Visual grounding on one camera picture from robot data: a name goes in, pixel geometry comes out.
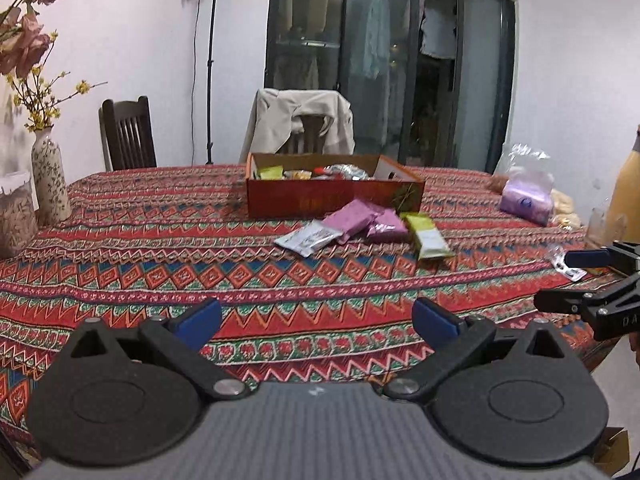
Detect large pink snack packet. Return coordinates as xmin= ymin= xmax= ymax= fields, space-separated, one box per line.
xmin=322 ymin=199 xmax=385 ymax=245

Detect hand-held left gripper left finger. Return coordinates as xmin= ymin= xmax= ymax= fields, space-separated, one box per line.
xmin=60 ymin=299 xmax=251 ymax=401

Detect sliding glass door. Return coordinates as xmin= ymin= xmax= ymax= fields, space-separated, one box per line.
xmin=264 ymin=0 xmax=517 ymax=173

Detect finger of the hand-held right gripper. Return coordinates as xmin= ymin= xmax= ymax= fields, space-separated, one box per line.
xmin=533 ymin=274 xmax=640 ymax=317
xmin=564 ymin=241 xmax=640 ymax=277

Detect studio light on stand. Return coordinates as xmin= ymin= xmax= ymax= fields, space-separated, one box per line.
xmin=192 ymin=0 xmax=232 ymax=166

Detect orange cardboard box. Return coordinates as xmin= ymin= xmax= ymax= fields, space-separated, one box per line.
xmin=245 ymin=152 xmax=427 ymax=220

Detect purple tissue pack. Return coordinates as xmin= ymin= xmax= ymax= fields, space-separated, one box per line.
xmin=500 ymin=177 xmax=555 ymax=226

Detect silver foil snack packet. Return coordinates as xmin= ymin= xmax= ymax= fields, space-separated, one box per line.
xmin=325 ymin=164 xmax=371 ymax=181

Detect small brown cardboard box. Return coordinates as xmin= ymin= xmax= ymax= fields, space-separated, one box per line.
xmin=592 ymin=427 xmax=631 ymax=478

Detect bag of bread rolls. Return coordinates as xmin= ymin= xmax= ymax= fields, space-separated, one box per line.
xmin=550 ymin=187 xmax=583 ymax=231

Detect tall tan bottle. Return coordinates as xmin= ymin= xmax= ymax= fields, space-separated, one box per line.
xmin=602 ymin=127 xmax=640 ymax=251

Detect small white blister pack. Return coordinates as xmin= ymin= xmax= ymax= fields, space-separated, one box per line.
xmin=550 ymin=245 xmax=588 ymax=282

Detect dried pink flowers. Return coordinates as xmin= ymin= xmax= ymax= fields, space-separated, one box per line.
xmin=0 ymin=0 xmax=74 ymax=78

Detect white hanging garment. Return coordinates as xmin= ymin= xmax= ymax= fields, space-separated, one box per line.
xmin=419 ymin=0 xmax=458 ymax=59

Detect red patterned tablecloth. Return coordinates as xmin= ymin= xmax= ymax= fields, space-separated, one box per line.
xmin=0 ymin=165 xmax=623 ymax=461

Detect dark wooden chair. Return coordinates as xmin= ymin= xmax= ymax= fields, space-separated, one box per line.
xmin=98 ymin=96 xmax=158 ymax=172
xmin=277 ymin=114 xmax=331 ymax=156

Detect clear plastic bag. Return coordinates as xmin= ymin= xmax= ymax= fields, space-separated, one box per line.
xmin=492 ymin=142 xmax=557 ymax=226

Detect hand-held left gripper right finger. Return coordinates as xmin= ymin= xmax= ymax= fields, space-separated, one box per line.
xmin=382 ymin=296 xmax=578 ymax=403

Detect patterned container at left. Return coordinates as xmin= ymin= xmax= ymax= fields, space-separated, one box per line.
xmin=0 ymin=170 xmax=40 ymax=259

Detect white patterned snack packet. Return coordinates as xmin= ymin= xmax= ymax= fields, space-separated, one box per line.
xmin=274 ymin=220 xmax=346 ymax=258

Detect speckled ceramic vase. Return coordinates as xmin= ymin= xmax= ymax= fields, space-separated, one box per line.
xmin=31 ymin=127 xmax=72 ymax=226

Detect beige jacket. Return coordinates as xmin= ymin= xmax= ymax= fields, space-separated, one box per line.
xmin=239 ymin=88 xmax=356 ymax=163

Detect small pink snack packet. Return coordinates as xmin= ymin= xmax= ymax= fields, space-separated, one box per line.
xmin=367 ymin=209 xmax=410 ymax=242

